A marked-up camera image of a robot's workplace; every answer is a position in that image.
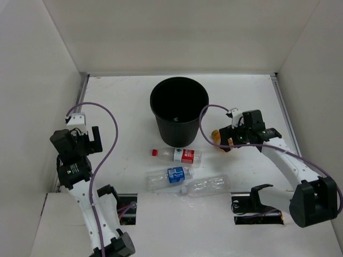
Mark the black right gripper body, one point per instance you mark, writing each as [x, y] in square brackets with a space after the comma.
[240, 134]

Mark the clear unlabelled plastic bottle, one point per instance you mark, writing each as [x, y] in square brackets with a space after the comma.
[209, 186]

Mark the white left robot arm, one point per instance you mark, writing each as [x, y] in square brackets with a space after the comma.
[98, 206]

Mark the left aluminium table rail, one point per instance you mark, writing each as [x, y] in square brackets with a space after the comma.
[80, 96]

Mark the right aluminium table rail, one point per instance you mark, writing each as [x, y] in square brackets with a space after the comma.
[285, 114]

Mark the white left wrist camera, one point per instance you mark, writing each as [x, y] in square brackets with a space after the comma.
[77, 121]

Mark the red label clear bottle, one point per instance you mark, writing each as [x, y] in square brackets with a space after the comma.
[181, 156]

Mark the black plastic waste bin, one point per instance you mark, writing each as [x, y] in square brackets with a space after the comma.
[176, 103]

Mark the aluminium table rail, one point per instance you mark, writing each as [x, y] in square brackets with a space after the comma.
[285, 114]
[80, 96]

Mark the orange juice bottle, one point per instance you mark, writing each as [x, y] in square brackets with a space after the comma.
[216, 138]

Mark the blue label clear bottle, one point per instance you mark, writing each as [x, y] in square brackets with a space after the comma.
[157, 180]

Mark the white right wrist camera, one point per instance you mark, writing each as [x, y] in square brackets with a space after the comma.
[235, 114]

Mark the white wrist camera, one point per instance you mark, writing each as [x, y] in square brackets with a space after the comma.
[77, 121]
[235, 114]

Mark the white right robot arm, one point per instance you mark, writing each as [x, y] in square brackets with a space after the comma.
[313, 198]

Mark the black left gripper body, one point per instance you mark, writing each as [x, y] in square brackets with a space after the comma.
[94, 142]

